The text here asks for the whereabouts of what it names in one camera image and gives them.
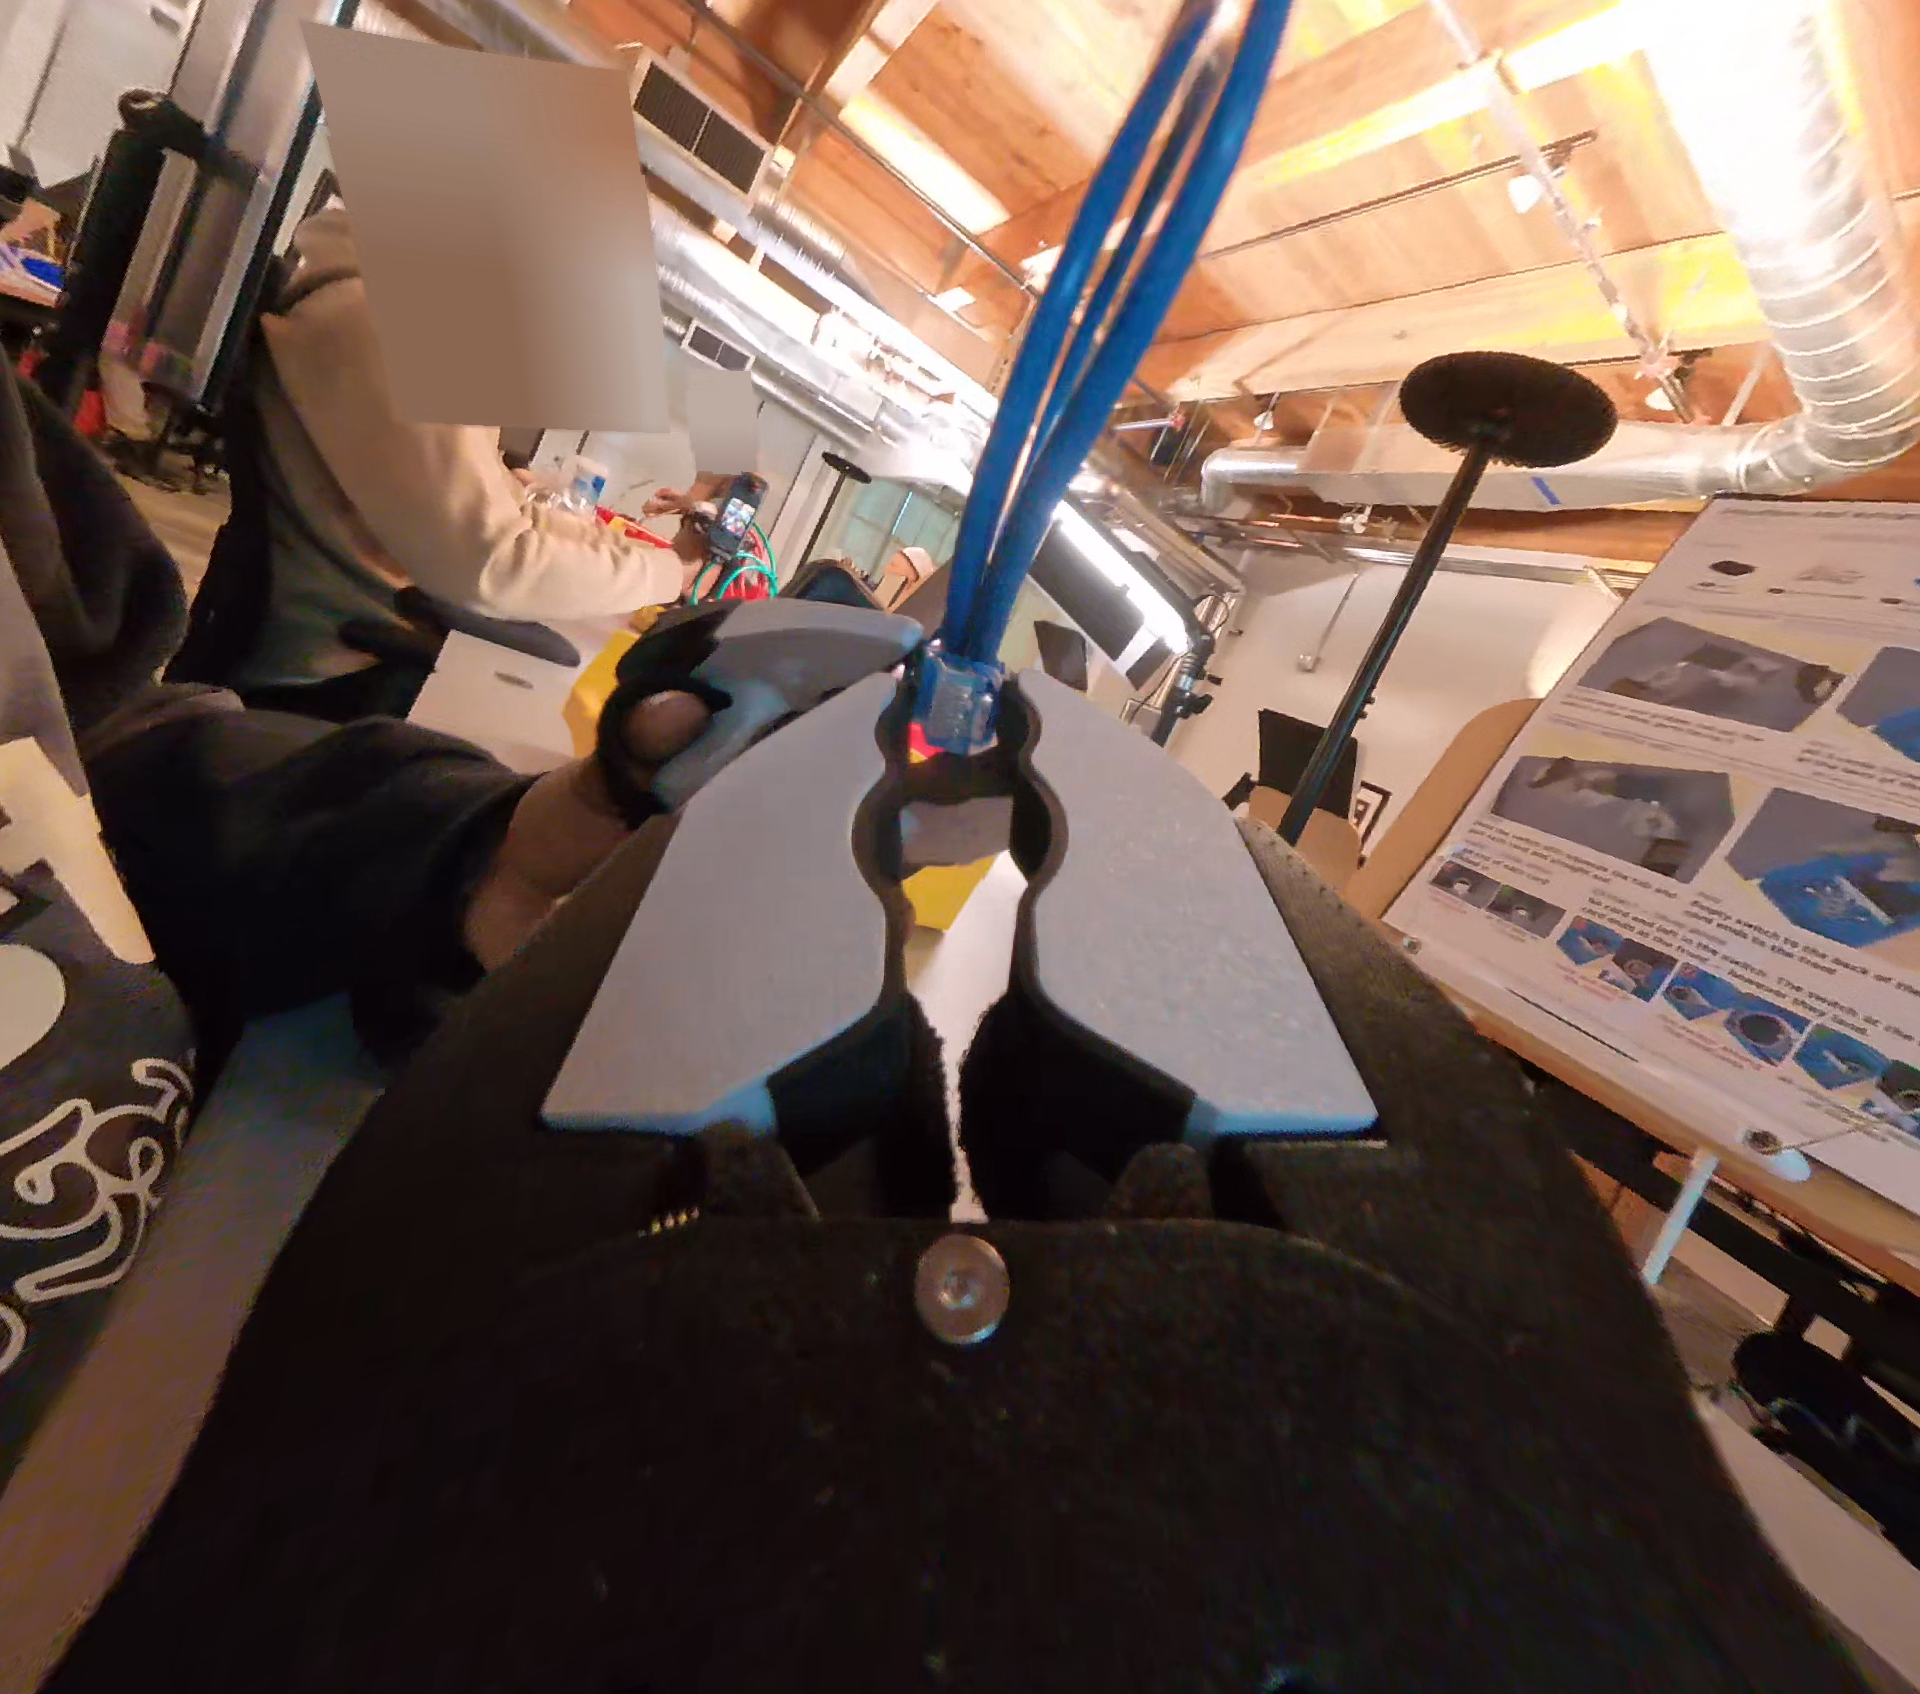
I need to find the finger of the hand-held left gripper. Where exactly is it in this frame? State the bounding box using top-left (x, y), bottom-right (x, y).
top-left (714, 603), bottom-right (928, 737)

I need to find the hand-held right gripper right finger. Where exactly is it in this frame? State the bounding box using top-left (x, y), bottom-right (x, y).
top-left (1009, 671), bottom-right (1383, 1143)

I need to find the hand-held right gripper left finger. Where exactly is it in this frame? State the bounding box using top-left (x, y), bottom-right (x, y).
top-left (540, 671), bottom-right (921, 1138)

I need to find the blue ethernet cable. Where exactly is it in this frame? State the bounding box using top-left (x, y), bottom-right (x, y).
top-left (912, 0), bottom-right (1322, 754)

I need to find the person's left forearm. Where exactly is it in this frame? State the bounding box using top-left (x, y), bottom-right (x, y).
top-left (82, 681), bottom-right (531, 1067)

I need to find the person's left hand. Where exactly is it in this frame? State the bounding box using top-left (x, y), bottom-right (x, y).
top-left (464, 606), bottom-right (741, 968)

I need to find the black pole with disc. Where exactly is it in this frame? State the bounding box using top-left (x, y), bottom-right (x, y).
top-left (1275, 348), bottom-right (1623, 844)
top-left (793, 448), bottom-right (882, 603)

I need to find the yellow plastic bin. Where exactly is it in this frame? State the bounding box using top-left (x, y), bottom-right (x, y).
top-left (558, 651), bottom-right (1001, 934)

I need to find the studio light panel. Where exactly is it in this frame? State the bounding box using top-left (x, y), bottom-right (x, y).
top-left (1043, 490), bottom-right (1251, 684)

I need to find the instruction poster board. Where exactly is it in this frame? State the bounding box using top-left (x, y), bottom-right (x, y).
top-left (1383, 490), bottom-right (1920, 1221)

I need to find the white poster stand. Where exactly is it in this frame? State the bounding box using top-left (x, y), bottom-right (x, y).
top-left (1638, 1131), bottom-right (1819, 1288)

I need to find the person's dark printed shirt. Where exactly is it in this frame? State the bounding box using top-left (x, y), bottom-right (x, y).
top-left (0, 344), bottom-right (204, 1487)

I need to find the silver ventilation duct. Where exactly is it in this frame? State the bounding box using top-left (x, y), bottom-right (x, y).
top-left (1196, 0), bottom-right (1920, 515)

